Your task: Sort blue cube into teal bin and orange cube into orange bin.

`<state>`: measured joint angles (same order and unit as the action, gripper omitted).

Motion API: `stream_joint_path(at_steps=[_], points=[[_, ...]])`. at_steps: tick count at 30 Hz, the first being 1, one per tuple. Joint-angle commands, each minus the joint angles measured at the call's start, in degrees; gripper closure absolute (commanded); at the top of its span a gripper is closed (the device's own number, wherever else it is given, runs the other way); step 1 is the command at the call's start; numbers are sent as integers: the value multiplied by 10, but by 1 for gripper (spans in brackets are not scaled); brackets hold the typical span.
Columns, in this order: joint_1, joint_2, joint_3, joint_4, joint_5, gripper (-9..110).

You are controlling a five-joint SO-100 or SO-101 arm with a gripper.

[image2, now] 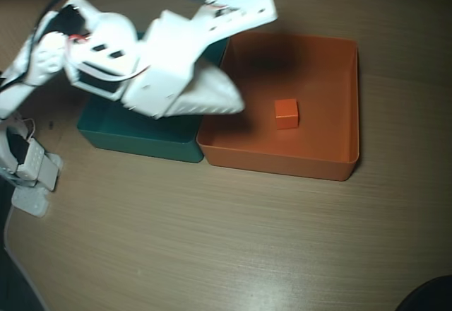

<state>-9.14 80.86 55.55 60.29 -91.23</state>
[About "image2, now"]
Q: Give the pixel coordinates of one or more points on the orange cube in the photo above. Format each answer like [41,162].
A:
[286,113]

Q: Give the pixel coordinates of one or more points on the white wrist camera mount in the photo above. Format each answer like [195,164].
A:
[169,49]

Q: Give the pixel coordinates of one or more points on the teal plastic box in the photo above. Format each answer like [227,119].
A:
[141,138]

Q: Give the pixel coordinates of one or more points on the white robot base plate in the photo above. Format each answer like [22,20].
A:
[30,203]

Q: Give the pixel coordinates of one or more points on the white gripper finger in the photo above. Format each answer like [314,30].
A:
[212,109]
[219,88]

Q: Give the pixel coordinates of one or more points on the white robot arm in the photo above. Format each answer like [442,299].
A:
[17,88]

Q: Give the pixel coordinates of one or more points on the orange plastic box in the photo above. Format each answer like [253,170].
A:
[318,77]

